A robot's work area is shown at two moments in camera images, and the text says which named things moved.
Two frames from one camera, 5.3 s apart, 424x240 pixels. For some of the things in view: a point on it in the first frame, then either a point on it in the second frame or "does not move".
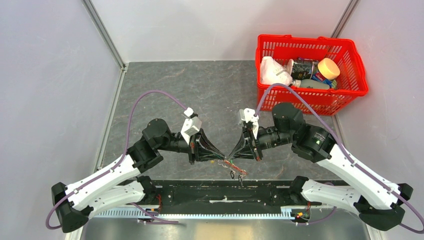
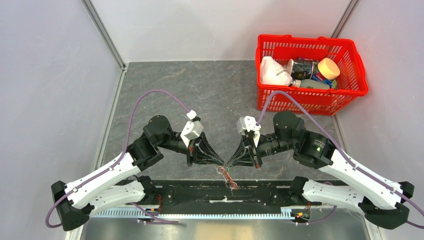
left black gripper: [200, 148] does not move
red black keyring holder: [242, 172] -> [232, 185]
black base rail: [223, 193] does not move
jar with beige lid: [328, 70] does not move
